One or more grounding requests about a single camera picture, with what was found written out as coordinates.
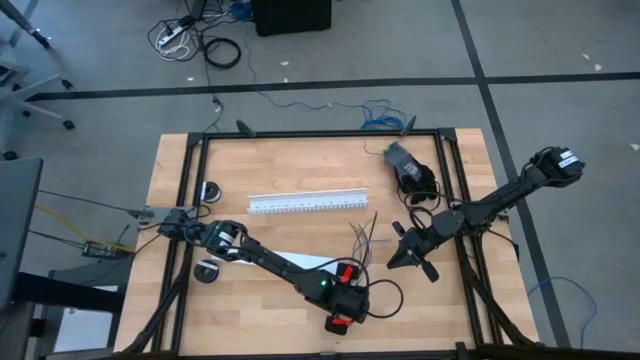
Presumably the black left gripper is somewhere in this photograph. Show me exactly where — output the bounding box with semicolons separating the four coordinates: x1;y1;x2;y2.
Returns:
319;263;371;336

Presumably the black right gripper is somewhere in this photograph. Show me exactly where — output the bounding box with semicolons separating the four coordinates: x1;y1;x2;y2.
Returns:
388;222;440;284

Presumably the bundle of thin wires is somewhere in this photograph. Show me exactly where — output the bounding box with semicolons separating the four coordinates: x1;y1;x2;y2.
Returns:
351;219;395;269

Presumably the white duct cover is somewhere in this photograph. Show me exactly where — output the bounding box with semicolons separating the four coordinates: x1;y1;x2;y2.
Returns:
210;249;340;276

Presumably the white slotted cable duct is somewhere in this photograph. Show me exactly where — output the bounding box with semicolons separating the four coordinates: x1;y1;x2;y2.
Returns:
247;187;370;216

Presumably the grey metal mounting plate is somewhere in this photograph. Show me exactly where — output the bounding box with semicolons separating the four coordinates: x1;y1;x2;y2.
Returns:
127;205;194;225

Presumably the small black device box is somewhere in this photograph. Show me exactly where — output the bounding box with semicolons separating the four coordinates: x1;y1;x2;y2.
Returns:
82;240;134;260

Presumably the black computer tower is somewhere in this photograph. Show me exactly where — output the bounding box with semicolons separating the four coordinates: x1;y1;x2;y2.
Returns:
250;0;333;37

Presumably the black bench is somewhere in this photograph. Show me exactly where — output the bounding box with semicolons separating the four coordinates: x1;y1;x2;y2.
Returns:
0;269;126;360

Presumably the white power strip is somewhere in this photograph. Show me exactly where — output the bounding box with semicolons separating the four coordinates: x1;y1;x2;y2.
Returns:
157;24;189;49

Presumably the grey desk top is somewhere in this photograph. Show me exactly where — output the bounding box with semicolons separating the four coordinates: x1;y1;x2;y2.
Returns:
0;157;45;311

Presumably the grey office chair base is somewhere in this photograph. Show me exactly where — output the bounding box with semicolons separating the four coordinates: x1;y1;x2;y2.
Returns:
0;29;76;132

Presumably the black metal stand leg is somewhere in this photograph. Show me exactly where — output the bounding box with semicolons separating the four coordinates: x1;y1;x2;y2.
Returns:
0;0;54;50

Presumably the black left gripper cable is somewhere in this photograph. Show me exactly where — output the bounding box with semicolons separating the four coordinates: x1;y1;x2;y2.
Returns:
299;256;404;320

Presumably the blue network cable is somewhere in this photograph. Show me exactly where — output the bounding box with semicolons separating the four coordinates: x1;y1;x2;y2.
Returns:
244;29;407;132

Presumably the blue floor cable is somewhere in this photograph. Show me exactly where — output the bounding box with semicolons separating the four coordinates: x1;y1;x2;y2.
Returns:
527;276;599;349

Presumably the black floor cable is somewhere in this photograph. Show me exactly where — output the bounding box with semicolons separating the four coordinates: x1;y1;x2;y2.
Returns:
199;29;225;134

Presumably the coiled black cable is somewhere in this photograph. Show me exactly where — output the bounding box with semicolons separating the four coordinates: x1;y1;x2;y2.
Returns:
203;37;243;70

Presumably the yellow floor cable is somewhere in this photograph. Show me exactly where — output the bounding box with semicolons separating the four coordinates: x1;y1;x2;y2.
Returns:
35;203;136;254

